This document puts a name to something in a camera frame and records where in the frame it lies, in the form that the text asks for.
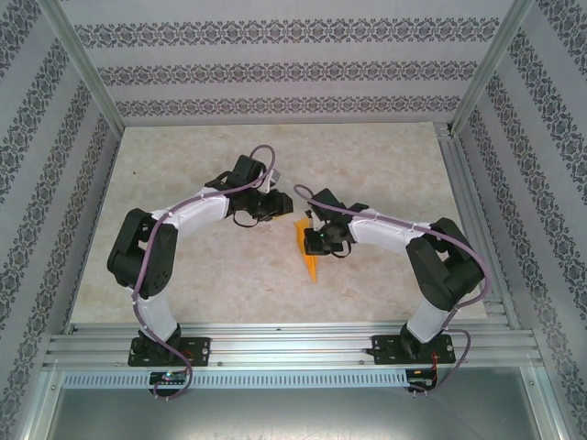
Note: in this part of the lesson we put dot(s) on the orange cloth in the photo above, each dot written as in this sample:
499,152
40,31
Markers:
313,270

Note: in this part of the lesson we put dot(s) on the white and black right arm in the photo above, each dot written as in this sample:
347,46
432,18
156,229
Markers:
426,321

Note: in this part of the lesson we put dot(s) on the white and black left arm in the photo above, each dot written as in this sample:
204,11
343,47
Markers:
158,316

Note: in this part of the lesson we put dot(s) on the grey sheet metal panel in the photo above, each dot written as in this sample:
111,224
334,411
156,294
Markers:
293,412

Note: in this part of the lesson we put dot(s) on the aluminium mounting rail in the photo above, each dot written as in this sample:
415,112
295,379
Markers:
293,344

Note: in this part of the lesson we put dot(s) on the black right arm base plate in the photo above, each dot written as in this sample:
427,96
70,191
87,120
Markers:
380,350

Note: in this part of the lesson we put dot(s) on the aluminium side rail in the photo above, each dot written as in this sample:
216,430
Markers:
463,183

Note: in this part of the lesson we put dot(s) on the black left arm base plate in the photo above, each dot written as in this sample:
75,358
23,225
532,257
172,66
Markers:
202,350

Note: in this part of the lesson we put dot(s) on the aluminium frame post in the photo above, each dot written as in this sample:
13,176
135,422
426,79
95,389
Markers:
82,59
490,64

